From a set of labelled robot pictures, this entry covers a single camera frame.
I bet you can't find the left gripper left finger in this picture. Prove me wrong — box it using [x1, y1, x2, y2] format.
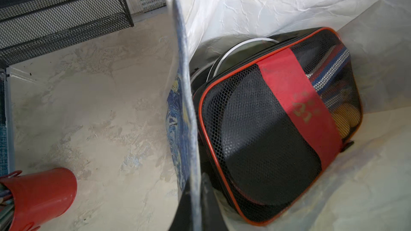
[169, 189, 192, 231]

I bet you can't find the red pencil cup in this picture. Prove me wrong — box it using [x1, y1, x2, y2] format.
[1, 167, 77, 231]

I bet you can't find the black wire mesh shelf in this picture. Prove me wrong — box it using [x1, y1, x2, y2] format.
[1, 0, 133, 69]

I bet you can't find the cream canvas tote bag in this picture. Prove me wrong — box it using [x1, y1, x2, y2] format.
[166, 0, 411, 231]

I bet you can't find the red black mesh paddle case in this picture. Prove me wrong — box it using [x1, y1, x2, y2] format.
[190, 27, 363, 226]

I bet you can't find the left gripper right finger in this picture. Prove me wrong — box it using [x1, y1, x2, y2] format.
[201, 173, 228, 231]

